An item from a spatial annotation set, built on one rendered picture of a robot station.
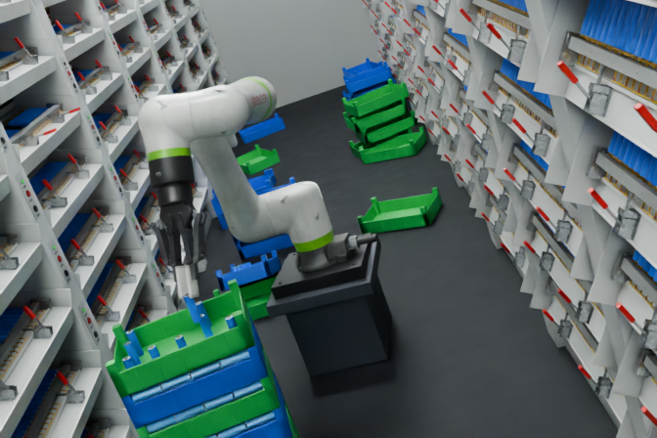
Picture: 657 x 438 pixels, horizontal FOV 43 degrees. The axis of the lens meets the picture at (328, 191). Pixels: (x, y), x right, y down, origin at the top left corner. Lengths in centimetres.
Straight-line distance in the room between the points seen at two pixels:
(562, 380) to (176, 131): 115
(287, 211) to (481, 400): 75
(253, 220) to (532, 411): 93
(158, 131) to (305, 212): 76
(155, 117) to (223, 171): 57
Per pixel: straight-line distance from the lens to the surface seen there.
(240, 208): 237
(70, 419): 212
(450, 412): 221
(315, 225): 240
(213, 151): 223
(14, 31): 281
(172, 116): 175
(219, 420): 186
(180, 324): 196
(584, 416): 209
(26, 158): 229
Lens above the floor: 126
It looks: 18 degrees down
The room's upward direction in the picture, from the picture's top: 19 degrees counter-clockwise
